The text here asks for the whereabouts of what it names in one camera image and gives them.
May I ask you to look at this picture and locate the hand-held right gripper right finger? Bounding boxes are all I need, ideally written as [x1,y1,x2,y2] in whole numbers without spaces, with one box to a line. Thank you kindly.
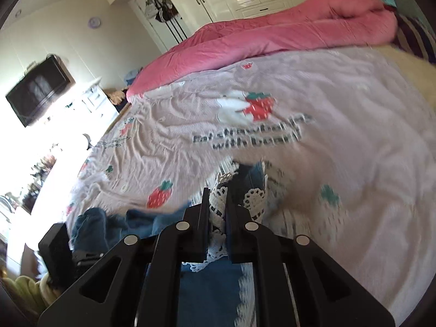
[225,191,396,327]

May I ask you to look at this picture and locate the blue folded clothes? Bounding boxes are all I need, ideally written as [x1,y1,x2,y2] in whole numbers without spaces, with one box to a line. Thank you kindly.
[123,69,144,86]

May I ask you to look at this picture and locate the black wall television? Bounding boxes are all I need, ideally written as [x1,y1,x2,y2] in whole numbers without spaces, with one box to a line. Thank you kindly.
[5,54,75,128]

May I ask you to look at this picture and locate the pink duvet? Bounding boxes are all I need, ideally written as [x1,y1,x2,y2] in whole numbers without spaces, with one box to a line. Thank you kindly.
[126,0,399,104]

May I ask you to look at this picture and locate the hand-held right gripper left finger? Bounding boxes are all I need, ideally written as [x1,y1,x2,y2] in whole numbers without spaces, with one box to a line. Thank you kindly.
[37,187,210,327]

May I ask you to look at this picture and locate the white dresser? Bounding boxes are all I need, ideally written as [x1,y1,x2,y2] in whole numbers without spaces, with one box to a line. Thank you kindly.
[66,77,120,133]

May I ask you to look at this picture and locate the pink printed bed sheet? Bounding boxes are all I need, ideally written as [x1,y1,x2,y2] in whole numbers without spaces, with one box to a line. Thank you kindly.
[65,46,436,321]

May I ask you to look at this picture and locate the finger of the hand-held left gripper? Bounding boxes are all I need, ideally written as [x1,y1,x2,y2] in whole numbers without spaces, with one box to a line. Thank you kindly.
[72,250,105,267]

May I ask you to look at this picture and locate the black hanging bag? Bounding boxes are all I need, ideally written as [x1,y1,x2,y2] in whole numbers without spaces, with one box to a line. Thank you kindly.
[155,0,178,23]

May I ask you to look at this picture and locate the brown cloth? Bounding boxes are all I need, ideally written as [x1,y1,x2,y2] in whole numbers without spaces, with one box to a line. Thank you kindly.
[104,89,129,111]

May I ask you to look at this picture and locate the blue denim pants with lace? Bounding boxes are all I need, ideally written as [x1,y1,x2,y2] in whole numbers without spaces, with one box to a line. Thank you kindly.
[70,158,293,327]

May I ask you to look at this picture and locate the striped pillow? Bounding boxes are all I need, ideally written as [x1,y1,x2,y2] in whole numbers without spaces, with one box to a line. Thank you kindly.
[392,14,436,65]

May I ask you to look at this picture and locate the white door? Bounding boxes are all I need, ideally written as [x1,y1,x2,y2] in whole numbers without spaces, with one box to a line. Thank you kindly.
[129,0,205,53]

